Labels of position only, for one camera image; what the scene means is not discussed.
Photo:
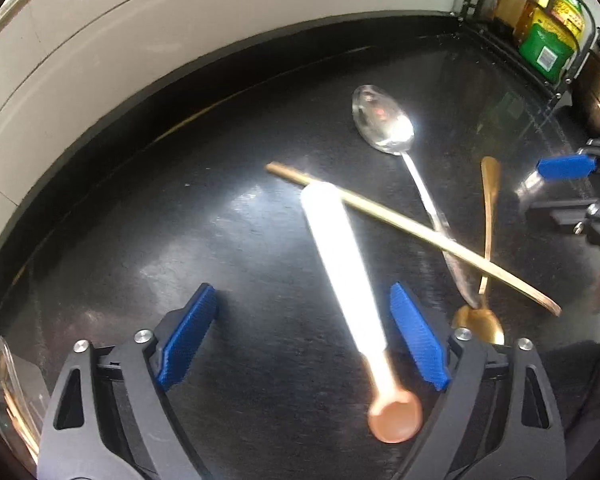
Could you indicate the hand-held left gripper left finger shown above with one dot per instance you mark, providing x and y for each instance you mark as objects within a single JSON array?
[{"x": 187, "y": 335}]

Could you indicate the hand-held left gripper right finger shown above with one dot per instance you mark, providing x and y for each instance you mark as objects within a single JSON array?
[{"x": 420, "y": 335}]

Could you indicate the clear plastic container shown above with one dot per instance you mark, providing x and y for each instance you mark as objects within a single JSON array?
[{"x": 10, "y": 390}]

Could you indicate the wooden chopstick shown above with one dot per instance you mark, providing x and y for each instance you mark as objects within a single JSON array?
[
  {"x": 405, "y": 222},
  {"x": 27, "y": 430},
  {"x": 15, "y": 395}
]

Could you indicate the silver metal spoon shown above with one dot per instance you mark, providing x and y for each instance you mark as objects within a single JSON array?
[{"x": 382, "y": 120}]

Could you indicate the yellow oil bottle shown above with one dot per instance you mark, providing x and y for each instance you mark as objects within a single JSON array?
[{"x": 527, "y": 15}]

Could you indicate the green plastic bottle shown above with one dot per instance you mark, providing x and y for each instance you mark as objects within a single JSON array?
[{"x": 545, "y": 40}]

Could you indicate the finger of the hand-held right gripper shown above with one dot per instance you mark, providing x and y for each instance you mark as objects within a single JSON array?
[
  {"x": 565, "y": 166},
  {"x": 570, "y": 217}
]

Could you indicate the gold metal spoon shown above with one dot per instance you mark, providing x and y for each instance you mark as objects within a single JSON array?
[{"x": 480, "y": 325}]

